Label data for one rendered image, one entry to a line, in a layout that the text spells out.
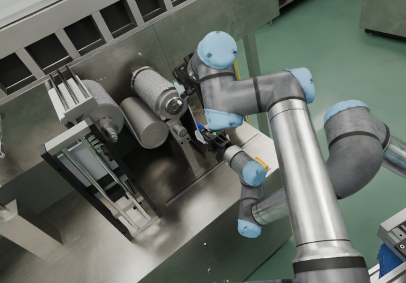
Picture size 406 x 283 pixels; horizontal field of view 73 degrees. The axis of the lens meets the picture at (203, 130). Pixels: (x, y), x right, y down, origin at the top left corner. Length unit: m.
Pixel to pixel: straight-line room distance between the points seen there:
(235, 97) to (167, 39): 0.85
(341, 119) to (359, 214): 1.42
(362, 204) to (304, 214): 1.75
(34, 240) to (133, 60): 0.84
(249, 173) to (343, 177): 0.30
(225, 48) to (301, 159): 0.25
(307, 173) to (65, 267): 1.08
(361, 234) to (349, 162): 1.40
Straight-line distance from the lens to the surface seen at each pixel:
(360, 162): 0.71
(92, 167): 0.95
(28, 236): 1.31
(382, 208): 2.20
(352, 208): 2.16
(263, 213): 0.87
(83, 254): 1.31
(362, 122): 0.77
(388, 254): 1.31
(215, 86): 0.55
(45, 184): 1.50
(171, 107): 1.05
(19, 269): 1.48
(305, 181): 0.45
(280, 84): 0.55
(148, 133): 1.08
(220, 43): 0.56
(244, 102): 0.55
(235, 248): 1.47
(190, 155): 1.19
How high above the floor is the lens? 1.86
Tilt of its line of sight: 42 degrees down
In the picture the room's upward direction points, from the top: 21 degrees counter-clockwise
